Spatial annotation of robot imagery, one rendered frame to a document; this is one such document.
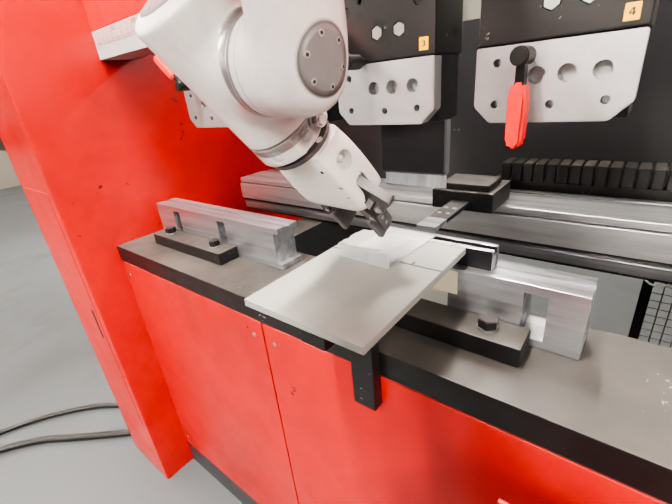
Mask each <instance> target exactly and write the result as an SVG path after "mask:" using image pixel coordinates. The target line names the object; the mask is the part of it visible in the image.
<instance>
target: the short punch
mask: <svg viewBox="0 0 672 504"><path fill-rule="evenodd" d="M450 134H451V119H445V120H442V121H438V122H426V123H422V124H401V125H381V139H382V163H383V171H384V172H386V183H391V184H403V185H414V186H425V187H436V188H446V184H447V174H448V173H449V167H450Z"/></svg>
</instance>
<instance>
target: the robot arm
mask: <svg viewBox="0 0 672 504"><path fill-rule="evenodd" d="M135 32H136V35H137V36H138V37H139V39H140V40H141V41H142V42H143V43H144V44H145V45H146V46H147V47H148V48H149V49H150V50H151V51H152V52H153V53H154V54H155V55H156V56H157V57H158V58H159V59H160V60H161V61H162V62H163V63H164V64H165V65H166V66H167V67H168V68H169V69H170V70H171V71H172V72H173V73H174V74H175V75H176V76H177V77H178V78H179V79H180V80H181V81H182V82H183V83H184V84H185V85H186V86H187V87H188V88H189V89H190V90H191V91H192V92H193V93H194V94H195V95H196V96H197V97H198V98H199V99H200V100H201V101H202V102H203V103H204V104H205V105H206V106H207V107H208V108H209V109H210V110H211V111H212V112H213V113H214V114H215V115H216V116H217V117H218V118H219V119H220V120H221V121H222V122H223V123H224V124H225V125H226V126H227V127H228V128H229V129H230V130H231V131H232V132H233V133H234V134H235V135H236V136H237V137H238V138H239V139H240V140H241V141H242V142H243V143H244V144H245V145H246V146H247V147H248V148H249V149H250V150H251V151H252V152H253V153H254V154H255V155H256V156H257V157H258V158H259V159H260V160H261V161H262V162H263V163H264V164H266V165H267V166H270V167H274V168H276V169H278V170H280V172H281V173H282V174H283V175H284V176H285V178H286V179H287V180H288V181H289V182H290V183H291V184H292V185H293V187H294V188H295V189H296V190H297V191H298V192H299V193H300V194H301V195H303V196H304V197H305V198H306V199H307V200H309V201H311V202H314V203H318V204H320V205H321V207H322V208H323V210H325V211H326V212H330V211H331V213H330V215H331V216H332V217H333V218H334V219H335V220H336V221H337V222H338V223H339V224H340V225H341V227H342V228H344V229H347V228H349V226H350V224H351V222H352V220H353V218H354V217H355V215H356V213H357V211H359V212H360V213H361V214H362V215H364V216H365V217H366V218H367V223H368V225H369V226H370V227H371V228H372V229H373V231H374V232H375V233H376V234H377V235H378V237H382V238H383V237H384V235H385V233H386V231H387V230H388V229H389V227H390V225H391V221H392V216H391V215H390V213H389V212H388V211H387V208H389V207H390V206H391V204H392V202H393V200H394V198H395V197H394V195H392V194H391V193H389V192H388V191H386V190H384V189H383V188H381V187H379V184H380V182H381V179H380V177H379V175H378V173H377V172H376V170H375V169H374V168H373V166H372V165H371V164H370V162H369V161H368V160H367V158H366V157H365V156H364V155H363V153H362V152H361V151H360V150H359V149H358V148H357V146H356V145H355V144H354V143H353V142H352V141H351V140H350V139H349V138H348V137H347V136H346V135H345V134H344V133H343V132H342V131H341V130H340V129H339V128H338V127H336V126H335V125H333V124H329V121H328V120H327V111H328V110H329V109H330V108H332V107H333V106H334V105H335V104H336V103H337V101H338V100H339V98H340V96H341V95H342V93H343V90H344V87H345V83H346V79H347V72H348V57H349V55H348V35H347V21H346V12H345V3H344V0H148V1H147V2H146V4H145V5H144V6H143V8H142V10H141V11H140V13H139V16H138V18H137V20H136V25H135ZM368 198H369V199H370V200H371V201H373V202H374V203H373V204H372V206H371V208H370V210H369V209H368V208H367V206H366V202H367V200H368Z"/></svg>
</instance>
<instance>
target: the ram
mask: <svg viewBox="0 0 672 504"><path fill-rule="evenodd" d="M147 1H148V0H82V2H83V5H84V8H85V12H86V15H87V18H88V21H89V25H90V28H91V31H92V32H93V31H95V30H98V29H100V28H103V27H105V26H108V25H110V24H113V23H115V22H118V21H120V20H123V19H125V18H128V17H130V16H133V15H135V14H138V13H140V11H141V10H142V8H143V6H144V5H145V4H146V2H147ZM96 48H97V51H98V54H99V57H100V60H133V59H136V58H140V57H144V56H148V55H152V54H154V53H153V52H152V51H151V50H150V49H149V48H148V47H147V46H146V45H145V44H144V43H143V42H142V41H141V40H140V39H139V37H138V36H137V35H136V34H133V35H130V36H127V37H124V38H121V39H118V40H115V41H112V42H109V43H106V44H103V45H100V46H97V47H96Z"/></svg>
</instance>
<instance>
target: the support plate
mask: <svg viewBox="0 0 672 504"><path fill-rule="evenodd" d="M375 235H376V233H375V232H374V231H370V230H364V229H363V230H361V231H360V232H358V233H356V234H355V235H353V236H351V237H349V238H348V239H346V240H344V241H343V242H342V243H347V244H351V245H355V246H357V245H359V244H361V243H362V242H364V241H366V240H368V239H369V238H371V237H373V236H375ZM465 254H466V248H463V247H457V246H452V245H446V244H441V243H435V242H430V241H429V242H427V243H426V244H424V245H423V246H421V247H420V248H419V249H417V250H416V251H414V252H413V253H411V254H410V255H409V256H407V257H406V258H404V259H403V260H401V262H405V263H410V264H411V263H413V262H416V263H415V264H414V265H418V266H423V267H427V268H432V269H436V270H440V271H442V272H438V271H433V270H429V269H425V268H420V267H416V266H412V265H407V264H403V263H397V264H396V265H394V266H393V267H391V268H390V269H386V268H382V267H379V266H375V265H372V264H368V263H365V262H361V261H357V260H354V259H350V258H347V257H343V256H341V252H340V249H338V248H333V247H332V248H331V249H329V250H327V251H326V252H324V253H322V254H320V255H319V256H317V257H315V258H314V259H312V260H310V261H309V262H307V263H305V264H303V265H302V266H300V267H298V268H297V269H295V270H293V271H291V272H290V273H288V274H286V275H285V276H283V277H281V278H279V279H278V280H276V281H274V282H273V283H271V284H269V285H268V286H266V287H264V288H262V289H261V290H259V291H257V292H256V293H254V294H252V295H250V296H249V297H247V298H245V299H244V301H245V305H246V306H248V307H250V308H252V309H255V310H257V311H259V312H262V313H264V314H267V315H269V316H271V317H274V318H276V319H278V320H281V321H283V322H286V323H288V324H290V325H293V326H295V327H297V328H300V329H302V330H304V331H307V332H309V333H312V334H314V335H316V336H319V337H321V338H323V339H326V340H328V341H330V342H333V343H335V344H338V345H340V346H342V347H345V348H347V349H349V350H352V351H354V352H356V353H359V354H361V355H365V354H366V353H367V352H368V351H369V350H370V349H371V348H372V347H373V346H374V345H375V344H376V343H377V342H378V341H379V340H380V339H381V338H382V337H383V336H384V335H385V334H386V333H387V332H388V331H389V330H390V329H391V328H392V327H393V326H394V325H395V324H396V323H397V322H398V321H399V320H400V319H401V318H402V317H403V316H404V315H405V314H406V313H407V312H408V311H409V310H410V309H411V308H412V307H413V306H414V305H415V304H416V303H417V302H418V301H419V300H420V299H421V298H422V297H423V296H424V295H425V294H426V293H427V292H428V291H429V290H430V289H431V288H432V287H433V286H434V285H435V284H436V283H437V282H438V281H439V280H440V279H441V278H442V277H443V276H444V275H445V274H446V273H447V272H448V271H449V270H450V269H451V268H452V267H453V266H454V265H455V264H456V263H457V262H458V261H459V260H460V259H461V258H462V257H463V256H464V255H465Z"/></svg>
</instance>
